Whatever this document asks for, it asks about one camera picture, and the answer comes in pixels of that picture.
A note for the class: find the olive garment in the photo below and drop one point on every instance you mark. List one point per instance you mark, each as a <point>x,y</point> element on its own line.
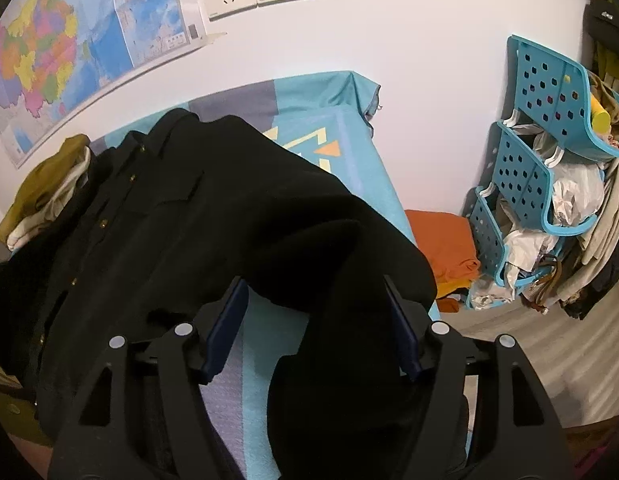
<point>39,180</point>

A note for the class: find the black bag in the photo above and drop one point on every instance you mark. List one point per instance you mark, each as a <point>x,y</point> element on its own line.
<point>604,25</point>

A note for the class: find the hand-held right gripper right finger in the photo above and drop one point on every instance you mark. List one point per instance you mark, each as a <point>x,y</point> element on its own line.
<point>402,330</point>

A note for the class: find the cream garment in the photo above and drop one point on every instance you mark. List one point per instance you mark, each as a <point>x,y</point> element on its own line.
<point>54,207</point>

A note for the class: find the blue plastic stacking rack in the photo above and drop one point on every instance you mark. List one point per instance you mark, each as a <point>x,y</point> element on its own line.
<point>524,175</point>

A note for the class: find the person's olive shirt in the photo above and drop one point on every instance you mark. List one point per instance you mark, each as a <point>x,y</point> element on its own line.
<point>6,395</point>

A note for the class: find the orange cloth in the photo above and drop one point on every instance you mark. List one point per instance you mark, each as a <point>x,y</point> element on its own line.
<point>439,245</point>

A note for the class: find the colourful wall map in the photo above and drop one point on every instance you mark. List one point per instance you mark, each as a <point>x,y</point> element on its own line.
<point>39,35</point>

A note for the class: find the white plastic bag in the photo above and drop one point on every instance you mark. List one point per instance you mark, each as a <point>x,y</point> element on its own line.
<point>574,190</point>

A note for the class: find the yellow bottle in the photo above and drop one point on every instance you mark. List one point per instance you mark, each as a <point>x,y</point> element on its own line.
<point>600,115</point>

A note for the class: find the black coat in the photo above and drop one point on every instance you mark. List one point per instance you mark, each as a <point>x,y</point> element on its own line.
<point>214,210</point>

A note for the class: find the blue patterned blanket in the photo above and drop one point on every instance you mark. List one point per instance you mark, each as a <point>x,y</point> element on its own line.
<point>339,125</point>

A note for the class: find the white crumpled cloth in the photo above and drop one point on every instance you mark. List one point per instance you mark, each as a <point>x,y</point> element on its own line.
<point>524,245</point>

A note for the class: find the beige hanging clothes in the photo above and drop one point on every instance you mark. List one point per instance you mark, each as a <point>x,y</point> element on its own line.
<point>604,230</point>

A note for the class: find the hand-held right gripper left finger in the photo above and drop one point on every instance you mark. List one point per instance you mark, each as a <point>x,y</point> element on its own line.
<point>224,330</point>

